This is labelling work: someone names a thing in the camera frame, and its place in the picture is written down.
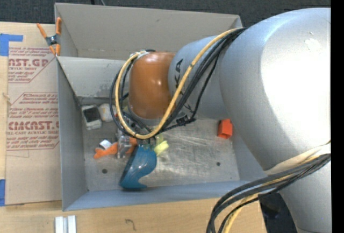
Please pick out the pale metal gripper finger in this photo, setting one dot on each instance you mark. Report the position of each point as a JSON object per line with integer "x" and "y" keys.
{"x": 128, "y": 145}
{"x": 120, "y": 145}

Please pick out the orange soft toy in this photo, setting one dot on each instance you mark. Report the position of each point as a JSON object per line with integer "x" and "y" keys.
{"x": 106, "y": 151}

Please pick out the blue curved plastic shell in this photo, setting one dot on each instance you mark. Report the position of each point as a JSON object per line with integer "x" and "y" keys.
{"x": 139, "y": 167}

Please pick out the white rounded object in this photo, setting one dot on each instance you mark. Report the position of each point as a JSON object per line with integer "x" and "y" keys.
{"x": 107, "y": 113}

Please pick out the white and silver box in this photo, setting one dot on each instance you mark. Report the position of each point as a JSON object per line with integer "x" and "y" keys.
{"x": 92, "y": 116}

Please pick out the grey metal bin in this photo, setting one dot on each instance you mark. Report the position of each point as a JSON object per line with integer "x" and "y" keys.
{"x": 193, "y": 156}

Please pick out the orange block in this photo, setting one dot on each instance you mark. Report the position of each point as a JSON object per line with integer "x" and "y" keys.
{"x": 225, "y": 128}

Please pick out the brown cardboard board, red print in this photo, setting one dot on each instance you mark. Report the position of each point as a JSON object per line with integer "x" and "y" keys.
{"x": 32, "y": 162}

